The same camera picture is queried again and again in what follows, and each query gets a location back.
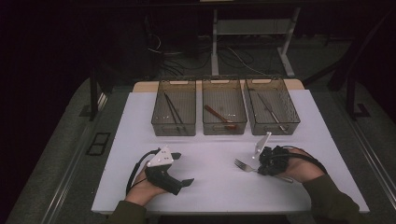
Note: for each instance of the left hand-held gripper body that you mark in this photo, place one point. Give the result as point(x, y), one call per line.
point(163, 179)

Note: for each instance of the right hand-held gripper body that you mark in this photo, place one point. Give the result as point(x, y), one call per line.
point(274, 161)

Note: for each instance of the silver metal fork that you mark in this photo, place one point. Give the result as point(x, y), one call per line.
point(246, 167)

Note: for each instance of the silver metal knife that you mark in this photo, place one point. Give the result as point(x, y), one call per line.
point(271, 112)

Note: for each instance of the smoky clear plastic bin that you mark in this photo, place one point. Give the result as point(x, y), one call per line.
point(230, 102)
point(183, 105)
point(283, 102)

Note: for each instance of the brown wooden spoon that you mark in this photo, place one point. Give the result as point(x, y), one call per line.
point(214, 112)

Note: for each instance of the person's left hand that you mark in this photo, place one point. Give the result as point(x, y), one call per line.
point(141, 191)

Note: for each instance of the person's right hand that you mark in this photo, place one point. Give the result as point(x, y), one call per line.
point(303, 168)

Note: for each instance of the black metal stand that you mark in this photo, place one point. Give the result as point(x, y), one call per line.
point(351, 93)

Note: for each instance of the metal floor rail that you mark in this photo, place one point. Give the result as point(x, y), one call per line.
point(67, 183)
point(370, 149)

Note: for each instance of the white metal desk frame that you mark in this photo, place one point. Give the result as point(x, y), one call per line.
point(214, 46)

